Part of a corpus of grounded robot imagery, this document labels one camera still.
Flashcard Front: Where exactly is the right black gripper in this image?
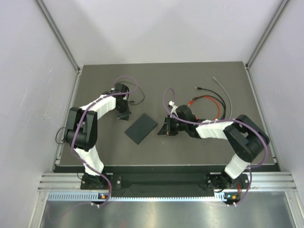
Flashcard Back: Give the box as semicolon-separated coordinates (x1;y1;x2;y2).
158;115;188;136

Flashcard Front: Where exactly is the black network switch box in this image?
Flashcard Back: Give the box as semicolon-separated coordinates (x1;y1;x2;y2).
124;114;158;145

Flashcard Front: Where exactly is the red ethernet cable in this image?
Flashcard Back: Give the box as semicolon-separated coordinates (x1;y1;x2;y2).
188;95;222;121

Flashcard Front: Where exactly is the black ethernet cable short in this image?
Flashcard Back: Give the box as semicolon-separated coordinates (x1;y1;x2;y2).
188;95;221;120

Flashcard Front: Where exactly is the black ethernet cable long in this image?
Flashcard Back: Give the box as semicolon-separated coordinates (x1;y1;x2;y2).
195;86;227;120

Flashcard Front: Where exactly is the grey ethernet cable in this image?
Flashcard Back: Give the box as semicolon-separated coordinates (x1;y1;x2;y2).
212;76;233;119

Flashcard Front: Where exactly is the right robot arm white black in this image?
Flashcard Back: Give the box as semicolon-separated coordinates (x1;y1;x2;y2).
158;102;270;188

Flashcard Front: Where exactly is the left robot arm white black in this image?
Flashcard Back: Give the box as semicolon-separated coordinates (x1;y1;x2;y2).
64;91;130;188

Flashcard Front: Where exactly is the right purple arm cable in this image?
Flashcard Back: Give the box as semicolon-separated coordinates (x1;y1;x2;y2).
162;87;270;206

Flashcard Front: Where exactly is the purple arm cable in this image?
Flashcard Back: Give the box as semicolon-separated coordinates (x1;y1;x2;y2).
162;87;270;206
70;76;139;206

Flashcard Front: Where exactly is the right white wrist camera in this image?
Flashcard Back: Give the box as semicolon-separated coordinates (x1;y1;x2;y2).
168;101;178;116

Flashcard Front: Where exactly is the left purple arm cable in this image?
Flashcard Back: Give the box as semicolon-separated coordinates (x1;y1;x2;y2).
70;76;139;206

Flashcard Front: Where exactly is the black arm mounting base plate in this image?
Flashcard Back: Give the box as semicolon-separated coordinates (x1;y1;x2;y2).
80;165;249;198

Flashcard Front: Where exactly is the aluminium front rail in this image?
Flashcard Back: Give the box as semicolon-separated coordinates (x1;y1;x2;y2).
38;172;297;192

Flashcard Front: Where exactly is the slotted grey cable duct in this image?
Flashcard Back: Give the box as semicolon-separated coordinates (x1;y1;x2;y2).
47;192;240;202

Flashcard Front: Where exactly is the left aluminium frame post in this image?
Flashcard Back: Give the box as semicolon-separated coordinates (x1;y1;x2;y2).
34;0;80;72

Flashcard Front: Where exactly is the aluminium frame post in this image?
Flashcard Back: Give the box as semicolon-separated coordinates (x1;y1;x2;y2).
245;0;291;71
34;0;80;72

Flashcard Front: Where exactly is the right aluminium frame post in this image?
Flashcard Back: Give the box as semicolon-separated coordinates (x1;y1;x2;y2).
245;0;291;71

